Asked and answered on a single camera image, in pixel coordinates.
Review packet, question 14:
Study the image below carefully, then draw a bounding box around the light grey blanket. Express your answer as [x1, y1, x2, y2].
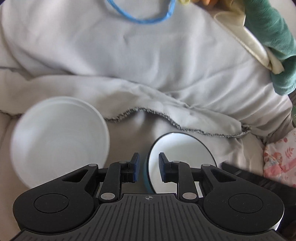
[0, 0, 294, 139]

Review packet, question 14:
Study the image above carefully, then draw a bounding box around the beige bed sheet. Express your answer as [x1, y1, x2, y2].
[0, 109, 265, 232]

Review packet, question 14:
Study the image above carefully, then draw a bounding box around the white plastic bowl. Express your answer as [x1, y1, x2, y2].
[10, 97, 110, 189]

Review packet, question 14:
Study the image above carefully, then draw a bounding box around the pink floral cloth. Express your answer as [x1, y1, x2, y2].
[262, 134, 296, 183]

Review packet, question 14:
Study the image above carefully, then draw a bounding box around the green fleece cloth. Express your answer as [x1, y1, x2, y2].
[244, 0, 296, 95]

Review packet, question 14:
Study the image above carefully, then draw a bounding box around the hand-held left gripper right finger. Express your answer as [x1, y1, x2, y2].
[158, 152, 234, 202]

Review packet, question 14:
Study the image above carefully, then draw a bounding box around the blue elastic loop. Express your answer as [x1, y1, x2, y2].
[105, 0, 176, 24]

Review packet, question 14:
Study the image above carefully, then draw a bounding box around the cream satin cloth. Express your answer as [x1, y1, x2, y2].
[213, 9, 285, 75]

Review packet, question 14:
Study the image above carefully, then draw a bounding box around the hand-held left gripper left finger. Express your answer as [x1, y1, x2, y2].
[62, 152, 141, 204]

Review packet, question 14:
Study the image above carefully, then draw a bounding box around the blue bowl with white inside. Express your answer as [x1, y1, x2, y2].
[143, 132, 218, 194]

